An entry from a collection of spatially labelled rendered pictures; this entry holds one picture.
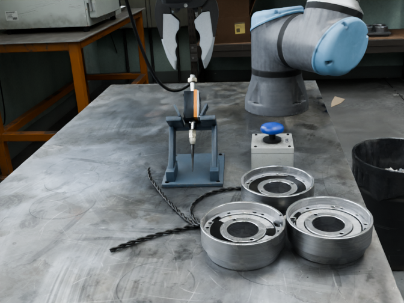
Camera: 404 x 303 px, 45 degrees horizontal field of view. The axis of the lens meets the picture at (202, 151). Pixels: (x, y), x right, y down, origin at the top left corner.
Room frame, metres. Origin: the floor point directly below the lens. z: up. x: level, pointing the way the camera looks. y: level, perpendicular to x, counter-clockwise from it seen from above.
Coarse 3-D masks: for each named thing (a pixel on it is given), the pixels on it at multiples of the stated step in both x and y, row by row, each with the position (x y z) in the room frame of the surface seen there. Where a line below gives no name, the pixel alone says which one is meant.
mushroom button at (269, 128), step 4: (264, 124) 0.78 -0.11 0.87; (268, 124) 0.78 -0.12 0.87; (272, 124) 0.78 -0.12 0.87; (276, 124) 0.78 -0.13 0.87; (280, 124) 0.78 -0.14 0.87; (260, 128) 0.78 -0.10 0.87; (264, 128) 0.77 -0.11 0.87; (268, 128) 0.77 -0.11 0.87; (272, 128) 0.76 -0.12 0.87; (276, 128) 0.76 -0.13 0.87; (280, 128) 0.76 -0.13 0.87; (264, 132) 0.77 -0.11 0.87; (268, 132) 0.76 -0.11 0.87; (272, 132) 0.76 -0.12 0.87; (276, 132) 0.76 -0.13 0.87; (280, 132) 0.76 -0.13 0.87; (272, 136) 0.77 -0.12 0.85
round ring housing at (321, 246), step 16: (288, 208) 0.55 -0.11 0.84; (304, 208) 0.57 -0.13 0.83; (320, 208) 0.56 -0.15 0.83; (336, 208) 0.56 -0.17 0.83; (352, 208) 0.55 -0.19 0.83; (288, 224) 0.52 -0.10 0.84; (320, 224) 0.54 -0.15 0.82; (336, 224) 0.54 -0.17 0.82; (368, 224) 0.52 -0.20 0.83; (304, 240) 0.49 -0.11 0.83; (320, 240) 0.48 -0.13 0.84; (336, 240) 0.47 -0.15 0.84; (352, 240) 0.47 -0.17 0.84; (368, 240) 0.49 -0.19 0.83; (304, 256) 0.49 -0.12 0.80; (320, 256) 0.48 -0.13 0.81; (336, 256) 0.47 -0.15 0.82; (352, 256) 0.48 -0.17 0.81
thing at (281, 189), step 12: (264, 168) 0.68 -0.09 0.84; (276, 168) 0.68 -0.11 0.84; (288, 168) 0.68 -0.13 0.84; (252, 180) 0.66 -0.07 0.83; (264, 180) 0.66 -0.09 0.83; (276, 180) 0.65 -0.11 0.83; (288, 180) 0.65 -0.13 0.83; (312, 180) 0.62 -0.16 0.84; (252, 192) 0.60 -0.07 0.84; (264, 192) 0.62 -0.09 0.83; (276, 192) 0.65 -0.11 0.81; (288, 192) 0.61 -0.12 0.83; (300, 192) 0.59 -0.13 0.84; (312, 192) 0.60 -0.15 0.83; (276, 204) 0.58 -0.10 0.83; (288, 204) 0.58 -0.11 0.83
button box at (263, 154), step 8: (256, 136) 0.80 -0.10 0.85; (264, 136) 0.80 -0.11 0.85; (280, 136) 0.80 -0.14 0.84; (288, 136) 0.79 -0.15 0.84; (256, 144) 0.76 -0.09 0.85; (264, 144) 0.76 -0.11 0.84; (272, 144) 0.76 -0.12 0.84; (280, 144) 0.76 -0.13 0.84; (288, 144) 0.76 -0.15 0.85; (256, 152) 0.75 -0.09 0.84; (264, 152) 0.75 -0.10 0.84; (272, 152) 0.74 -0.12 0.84; (280, 152) 0.74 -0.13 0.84; (288, 152) 0.74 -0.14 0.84; (256, 160) 0.75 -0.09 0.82; (264, 160) 0.75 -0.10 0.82; (272, 160) 0.74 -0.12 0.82; (280, 160) 0.74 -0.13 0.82; (288, 160) 0.74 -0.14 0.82
